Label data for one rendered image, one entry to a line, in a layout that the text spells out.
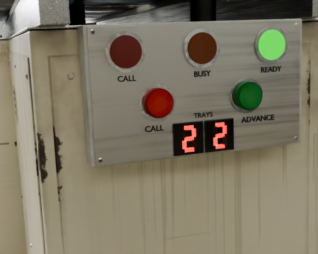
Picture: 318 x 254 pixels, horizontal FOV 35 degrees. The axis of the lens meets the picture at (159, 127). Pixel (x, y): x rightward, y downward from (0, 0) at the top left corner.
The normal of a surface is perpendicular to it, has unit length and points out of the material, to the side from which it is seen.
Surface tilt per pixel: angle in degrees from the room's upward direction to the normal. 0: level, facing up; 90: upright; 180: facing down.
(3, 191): 90
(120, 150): 90
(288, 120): 90
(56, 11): 90
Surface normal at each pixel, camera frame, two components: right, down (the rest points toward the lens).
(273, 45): 0.31, 0.15
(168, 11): -0.95, 0.09
